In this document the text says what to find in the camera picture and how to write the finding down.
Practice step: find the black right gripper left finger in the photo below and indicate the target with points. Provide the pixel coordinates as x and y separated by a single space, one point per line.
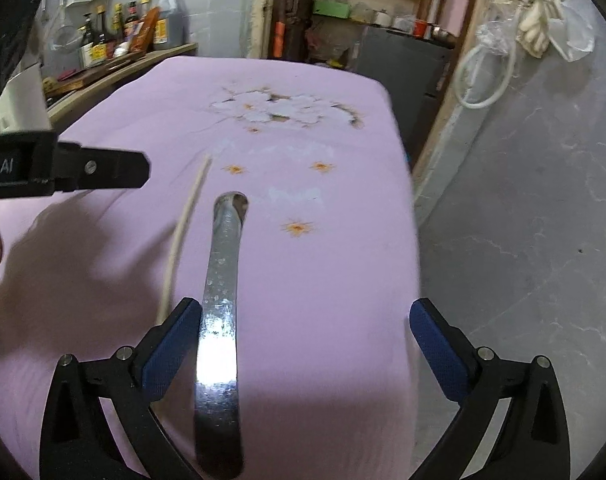
76 441

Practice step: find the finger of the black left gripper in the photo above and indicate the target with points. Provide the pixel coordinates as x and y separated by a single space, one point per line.
84 169

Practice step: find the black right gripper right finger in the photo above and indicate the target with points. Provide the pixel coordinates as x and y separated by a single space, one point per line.
533 439

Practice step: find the wooden chopstick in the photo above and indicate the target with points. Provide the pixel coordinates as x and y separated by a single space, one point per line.
178 240

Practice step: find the white plastic utensil holder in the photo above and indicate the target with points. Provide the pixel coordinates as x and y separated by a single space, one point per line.
23 104

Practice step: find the wooden cutting board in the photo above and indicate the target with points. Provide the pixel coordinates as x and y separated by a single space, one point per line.
86 77

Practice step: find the yellow label dark bottle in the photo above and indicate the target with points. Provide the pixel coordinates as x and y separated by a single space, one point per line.
100 44

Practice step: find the brown sauce bottle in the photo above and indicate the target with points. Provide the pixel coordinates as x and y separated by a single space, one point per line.
145 33

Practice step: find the large dark soy sauce jug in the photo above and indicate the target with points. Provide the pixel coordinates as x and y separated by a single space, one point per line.
169 31

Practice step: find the pink floral tablecloth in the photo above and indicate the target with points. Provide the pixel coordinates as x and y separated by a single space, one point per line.
279 198

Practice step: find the green plastic box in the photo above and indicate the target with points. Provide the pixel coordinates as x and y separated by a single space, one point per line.
332 9

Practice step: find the dark grey cabinet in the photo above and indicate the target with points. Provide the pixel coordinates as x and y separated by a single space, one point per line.
412 70

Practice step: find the clear plastic bag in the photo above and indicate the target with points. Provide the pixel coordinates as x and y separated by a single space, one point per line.
572 33

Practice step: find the bundle of white gloves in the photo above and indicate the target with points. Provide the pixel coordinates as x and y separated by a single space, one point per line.
532 22

